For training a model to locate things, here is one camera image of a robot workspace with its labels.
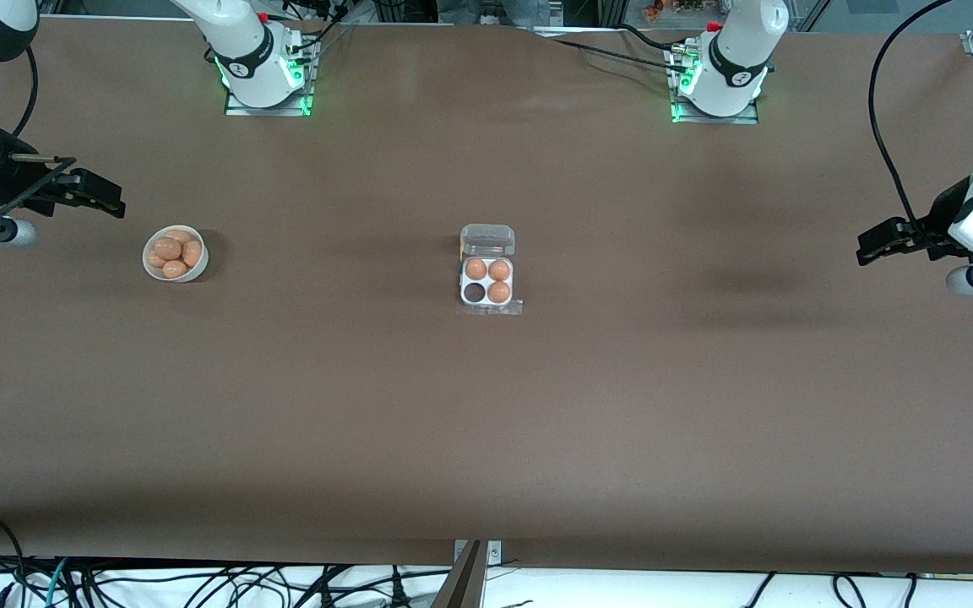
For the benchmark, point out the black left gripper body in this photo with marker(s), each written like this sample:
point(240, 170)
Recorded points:
point(939, 214)

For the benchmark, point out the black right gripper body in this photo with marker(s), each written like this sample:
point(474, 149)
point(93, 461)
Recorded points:
point(17, 179)

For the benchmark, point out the brown egg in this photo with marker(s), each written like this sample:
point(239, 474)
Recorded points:
point(167, 248)
point(499, 292)
point(475, 268)
point(192, 252)
point(153, 259)
point(499, 269)
point(175, 269)
point(180, 234)

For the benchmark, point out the clear plastic egg carton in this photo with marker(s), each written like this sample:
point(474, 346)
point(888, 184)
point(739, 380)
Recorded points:
point(486, 241)

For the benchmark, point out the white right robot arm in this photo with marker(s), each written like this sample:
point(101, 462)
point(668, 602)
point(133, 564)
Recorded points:
point(250, 59)

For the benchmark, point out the white round bowl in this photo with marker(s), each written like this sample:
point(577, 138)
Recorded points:
point(192, 274)

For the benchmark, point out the colourful background object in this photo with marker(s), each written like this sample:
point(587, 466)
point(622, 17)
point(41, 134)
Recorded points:
point(660, 8)

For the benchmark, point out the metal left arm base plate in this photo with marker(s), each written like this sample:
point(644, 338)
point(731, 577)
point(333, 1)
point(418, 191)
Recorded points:
point(744, 119)

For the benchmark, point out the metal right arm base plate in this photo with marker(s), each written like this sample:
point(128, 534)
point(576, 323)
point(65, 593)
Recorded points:
point(284, 111)

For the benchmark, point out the silver metal bracket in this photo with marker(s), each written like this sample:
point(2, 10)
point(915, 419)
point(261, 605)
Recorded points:
point(495, 553)

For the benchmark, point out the dark metal post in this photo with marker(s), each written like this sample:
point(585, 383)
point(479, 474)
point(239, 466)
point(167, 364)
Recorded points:
point(463, 583)

